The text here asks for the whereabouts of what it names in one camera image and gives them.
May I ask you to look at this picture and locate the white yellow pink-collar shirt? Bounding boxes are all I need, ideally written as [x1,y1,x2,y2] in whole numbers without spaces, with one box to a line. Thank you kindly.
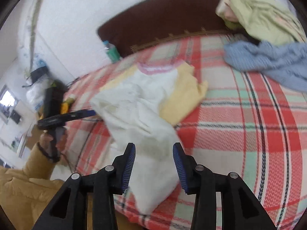
[90,60,209,214]

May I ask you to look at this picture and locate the left forearm tan jacket sleeve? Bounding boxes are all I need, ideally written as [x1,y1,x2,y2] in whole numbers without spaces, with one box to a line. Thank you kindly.
[1,143,64,229]

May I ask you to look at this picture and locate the person left hand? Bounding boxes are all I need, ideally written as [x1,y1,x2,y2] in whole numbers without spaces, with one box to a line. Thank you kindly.
[38,127,67,163]

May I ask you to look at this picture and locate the clear plastic water bottle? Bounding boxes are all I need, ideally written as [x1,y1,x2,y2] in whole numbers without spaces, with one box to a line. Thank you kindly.
[103,40,121,63]

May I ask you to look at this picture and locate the red plaid bed sheet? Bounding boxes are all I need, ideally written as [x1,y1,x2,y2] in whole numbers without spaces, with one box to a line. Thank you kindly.
[68,35,306,229]

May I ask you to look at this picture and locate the light blue knit sweater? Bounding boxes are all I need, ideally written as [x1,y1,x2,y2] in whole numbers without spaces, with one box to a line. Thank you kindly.
[224,40,306,93]

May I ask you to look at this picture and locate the dark brown wooden headboard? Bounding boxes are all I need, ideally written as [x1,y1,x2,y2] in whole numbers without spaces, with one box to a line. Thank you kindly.
[97,0,228,57]

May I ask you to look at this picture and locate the olive green garment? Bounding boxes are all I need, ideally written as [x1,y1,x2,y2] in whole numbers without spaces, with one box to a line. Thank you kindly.
[224,20,243,31]

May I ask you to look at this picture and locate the pale green cream garment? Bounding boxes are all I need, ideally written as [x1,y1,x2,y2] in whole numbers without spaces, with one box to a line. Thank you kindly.
[215,0,306,46]

